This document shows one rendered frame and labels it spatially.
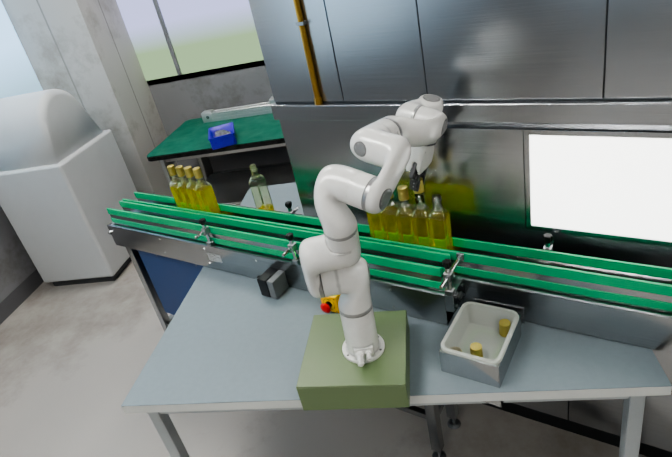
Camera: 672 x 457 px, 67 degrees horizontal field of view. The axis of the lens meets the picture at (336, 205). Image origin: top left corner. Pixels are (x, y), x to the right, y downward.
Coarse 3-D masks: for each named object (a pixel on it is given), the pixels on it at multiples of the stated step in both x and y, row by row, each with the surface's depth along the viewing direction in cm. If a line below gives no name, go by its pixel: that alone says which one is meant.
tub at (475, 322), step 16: (464, 304) 159; (480, 304) 157; (464, 320) 158; (480, 320) 159; (496, 320) 156; (512, 320) 153; (448, 336) 148; (464, 336) 157; (480, 336) 155; (496, 336) 154; (448, 352) 144; (464, 352) 151; (496, 352) 149
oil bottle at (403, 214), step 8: (400, 208) 169; (408, 208) 168; (400, 216) 169; (408, 216) 167; (400, 224) 171; (408, 224) 169; (400, 232) 173; (408, 232) 171; (400, 240) 175; (408, 240) 173
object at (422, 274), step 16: (128, 224) 248; (144, 224) 240; (160, 224) 233; (176, 224) 225; (192, 224) 218; (224, 240) 211; (240, 240) 206; (256, 240) 199; (272, 240) 194; (288, 256) 194; (368, 256) 171; (384, 272) 170; (400, 272) 167; (416, 272) 163; (432, 272) 159
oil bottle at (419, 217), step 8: (416, 208) 166; (424, 208) 165; (416, 216) 166; (424, 216) 164; (416, 224) 167; (424, 224) 165; (416, 232) 169; (424, 232) 167; (416, 240) 171; (424, 240) 169
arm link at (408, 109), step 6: (420, 96) 146; (426, 96) 146; (432, 96) 146; (438, 96) 146; (408, 102) 142; (414, 102) 142; (420, 102) 144; (426, 102) 143; (432, 102) 143; (438, 102) 143; (402, 108) 140; (408, 108) 140; (414, 108) 139; (432, 108) 143; (438, 108) 144; (396, 114) 142; (402, 114) 140; (408, 114) 139; (414, 114) 139
